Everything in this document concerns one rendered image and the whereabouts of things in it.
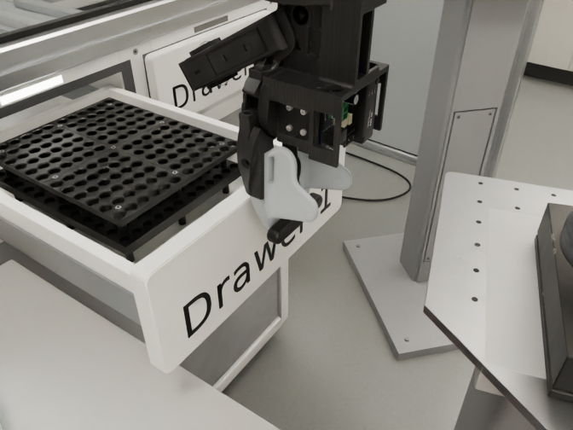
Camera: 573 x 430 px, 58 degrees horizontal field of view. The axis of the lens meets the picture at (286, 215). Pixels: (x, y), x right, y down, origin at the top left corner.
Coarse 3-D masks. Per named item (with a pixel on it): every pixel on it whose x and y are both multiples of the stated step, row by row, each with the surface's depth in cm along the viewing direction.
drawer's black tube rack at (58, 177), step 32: (64, 128) 60; (96, 128) 60; (128, 128) 60; (160, 128) 61; (192, 128) 60; (0, 160) 54; (32, 160) 55; (64, 160) 54; (96, 160) 54; (128, 160) 55; (160, 160) 55; (192, 160) 54; (224, 160) 58; (32, 192) 55; (64, 192) 50; (96, 192) 50; (128, 192) 50; (192, 192) 55; (224, 192) 61; (96, 224) 50; (128, 224) 51; (160, 224) 50; (128, 256) 50
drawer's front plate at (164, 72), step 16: (256, 16) 88; (208, 32) 80; (224, 32) 82; (176, 48) 75; (192, 48) 77; (160, 64) 73; (176, 64) 75; (160, 80) 74; (176, 80) 76; (240, 80) 89; (160, 96) 75; (192, 96) 81; (208, 96) 84; (224, 96) 87
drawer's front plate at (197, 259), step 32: (320, 192) 55; (192, 224) 41; (224, 224) 42; (256, 224) 46; (320, 224) 58; (160, 256) 38; (192, 256) 40; (224, 256) 43; (288, 256) 54; (160, 288) 38; (192, 288) 41; (224, 288) 45; (256, 288) 50; (160, 320) 39; (192, 320) 43; (224, 320) 47; (160, 352) 41
